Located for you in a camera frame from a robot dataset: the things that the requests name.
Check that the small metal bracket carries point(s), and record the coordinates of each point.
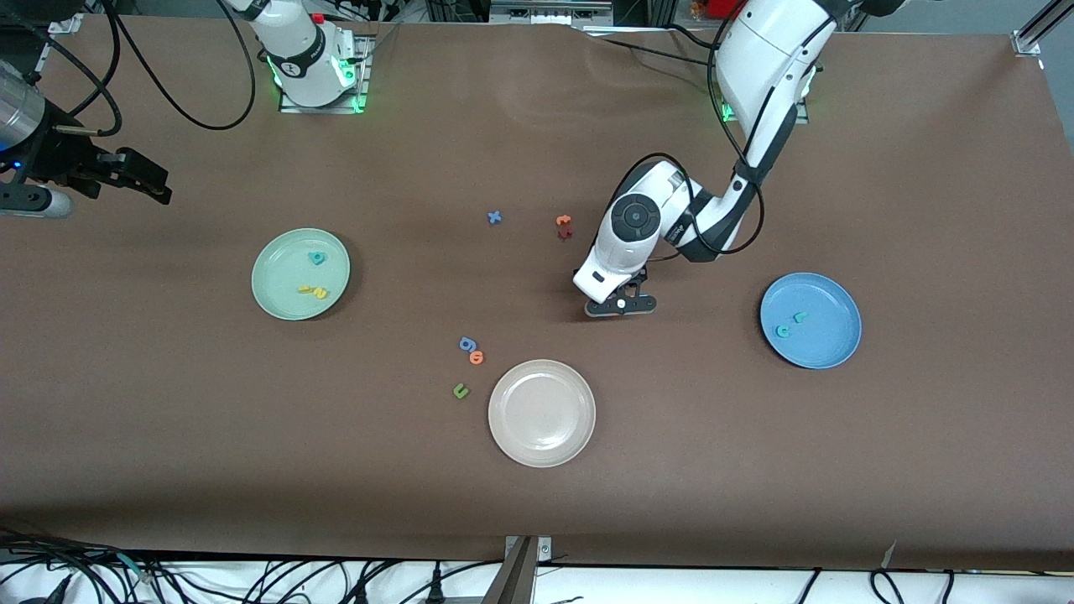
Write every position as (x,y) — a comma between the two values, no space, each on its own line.
(544,549)

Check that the grey metal box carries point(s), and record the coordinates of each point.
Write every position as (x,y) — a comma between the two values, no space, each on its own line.
(545,13)

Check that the red box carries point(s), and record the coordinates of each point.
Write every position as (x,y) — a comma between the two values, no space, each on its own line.
(722,8)

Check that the pale green plate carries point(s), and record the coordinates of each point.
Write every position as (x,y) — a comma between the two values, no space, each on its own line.
(277,277)

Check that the blue foam letter g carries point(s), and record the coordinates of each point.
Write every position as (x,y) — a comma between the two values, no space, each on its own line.
(467,344)

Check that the aluminium profile bar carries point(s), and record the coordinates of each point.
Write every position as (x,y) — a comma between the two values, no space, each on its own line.
(513,579)

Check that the white tape scrap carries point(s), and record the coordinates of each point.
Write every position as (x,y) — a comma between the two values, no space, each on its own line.
(888,554)

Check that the beige plate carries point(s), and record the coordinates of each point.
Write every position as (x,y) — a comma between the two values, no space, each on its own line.
(542,413)

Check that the brown table cover sheet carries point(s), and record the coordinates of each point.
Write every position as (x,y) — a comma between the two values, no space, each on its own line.
(168,461)

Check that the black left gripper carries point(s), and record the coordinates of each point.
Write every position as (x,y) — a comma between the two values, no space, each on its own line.
(643,276)

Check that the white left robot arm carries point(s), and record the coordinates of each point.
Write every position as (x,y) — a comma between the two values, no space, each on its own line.
(772,50)

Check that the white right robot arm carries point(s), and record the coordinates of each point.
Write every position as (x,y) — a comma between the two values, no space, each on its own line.
(302,59)

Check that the aluminium frame rail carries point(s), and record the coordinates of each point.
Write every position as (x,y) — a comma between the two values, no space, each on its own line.
(1028,42)
(65,21)

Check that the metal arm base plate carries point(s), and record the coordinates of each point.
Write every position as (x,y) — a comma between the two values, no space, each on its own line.
(359,102)
(804,113)

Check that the blue plate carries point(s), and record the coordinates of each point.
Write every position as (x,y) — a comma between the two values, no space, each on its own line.
(831,335)

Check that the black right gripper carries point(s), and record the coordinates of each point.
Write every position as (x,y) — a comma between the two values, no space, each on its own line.
(60,158)

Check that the black power plug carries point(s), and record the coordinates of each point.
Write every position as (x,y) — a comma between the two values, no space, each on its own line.
(435,591)

